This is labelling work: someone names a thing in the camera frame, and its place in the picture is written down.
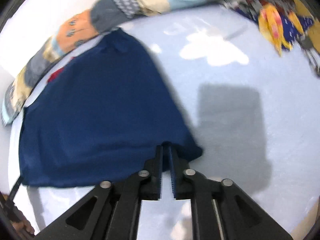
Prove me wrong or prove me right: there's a person's left hand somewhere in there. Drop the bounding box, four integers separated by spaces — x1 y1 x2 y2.
14 206 35 233

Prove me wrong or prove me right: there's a light blue cloud bed sheet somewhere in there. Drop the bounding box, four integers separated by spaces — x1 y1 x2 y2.
7 5 320 240

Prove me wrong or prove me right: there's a rolled patchwork quilt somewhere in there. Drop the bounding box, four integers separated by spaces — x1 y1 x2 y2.
1 0 238 125

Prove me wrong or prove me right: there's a colourful patterned cloth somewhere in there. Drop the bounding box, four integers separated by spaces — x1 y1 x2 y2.
220 0 320 78

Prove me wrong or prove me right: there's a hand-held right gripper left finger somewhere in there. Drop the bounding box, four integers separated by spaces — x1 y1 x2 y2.
35 145 164 240

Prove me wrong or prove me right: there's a navy work jacket red collar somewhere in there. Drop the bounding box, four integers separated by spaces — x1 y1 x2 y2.
19 27 203 188

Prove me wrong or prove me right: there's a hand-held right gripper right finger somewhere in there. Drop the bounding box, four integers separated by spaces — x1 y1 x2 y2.
167 144 294 240

